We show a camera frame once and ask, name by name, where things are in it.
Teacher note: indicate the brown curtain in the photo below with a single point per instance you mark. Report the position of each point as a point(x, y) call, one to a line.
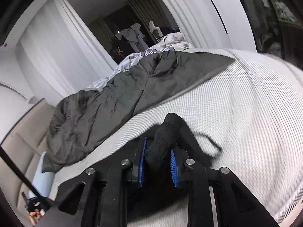
point(146, 7)

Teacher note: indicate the person's left hand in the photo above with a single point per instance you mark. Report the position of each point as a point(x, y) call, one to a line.
point(35, 215)

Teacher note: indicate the white chair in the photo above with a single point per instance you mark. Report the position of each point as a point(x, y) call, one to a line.
point(152, 26)

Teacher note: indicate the grey hanging clothes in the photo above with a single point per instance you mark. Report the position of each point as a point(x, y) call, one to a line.
point(130, 34)

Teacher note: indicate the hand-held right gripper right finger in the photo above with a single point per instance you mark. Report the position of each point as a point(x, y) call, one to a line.
point(174, 170)

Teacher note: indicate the dark grey duvet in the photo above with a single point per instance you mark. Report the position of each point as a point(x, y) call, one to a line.
point(106, 104)

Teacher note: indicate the beige upholstered headboard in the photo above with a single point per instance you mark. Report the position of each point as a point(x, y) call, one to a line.
point(21, 146)

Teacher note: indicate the white honeycomb mattress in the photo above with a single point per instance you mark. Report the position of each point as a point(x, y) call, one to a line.
point(248, 111)

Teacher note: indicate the white curtain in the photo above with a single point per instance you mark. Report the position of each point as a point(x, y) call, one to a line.
point(189, 9)
point(59, 52)

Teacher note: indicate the light blue pillow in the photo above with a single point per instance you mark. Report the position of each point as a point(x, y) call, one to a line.
point(43, 177)

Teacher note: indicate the white striped bedsheet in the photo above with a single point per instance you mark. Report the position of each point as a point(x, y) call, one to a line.
point(132, 60)

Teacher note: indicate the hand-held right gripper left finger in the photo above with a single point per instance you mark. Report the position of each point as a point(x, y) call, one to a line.
point(141, 167)

